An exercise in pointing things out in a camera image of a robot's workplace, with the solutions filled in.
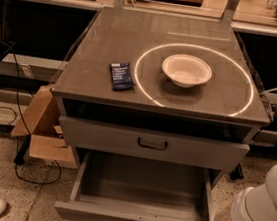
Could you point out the grey drawer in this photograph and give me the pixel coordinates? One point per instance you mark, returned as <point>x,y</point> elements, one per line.
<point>150,144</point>
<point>114,187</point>

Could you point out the grey drawer cabinet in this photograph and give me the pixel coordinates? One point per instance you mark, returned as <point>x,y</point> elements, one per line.
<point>226,108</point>

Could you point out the grey top drawer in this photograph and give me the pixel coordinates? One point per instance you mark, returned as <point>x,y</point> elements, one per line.
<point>150,144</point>

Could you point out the blue snack bar packet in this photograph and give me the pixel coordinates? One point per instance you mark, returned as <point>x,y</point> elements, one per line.
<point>121,76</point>

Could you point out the brown cardboard box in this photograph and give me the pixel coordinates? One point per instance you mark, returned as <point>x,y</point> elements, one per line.
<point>41,123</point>

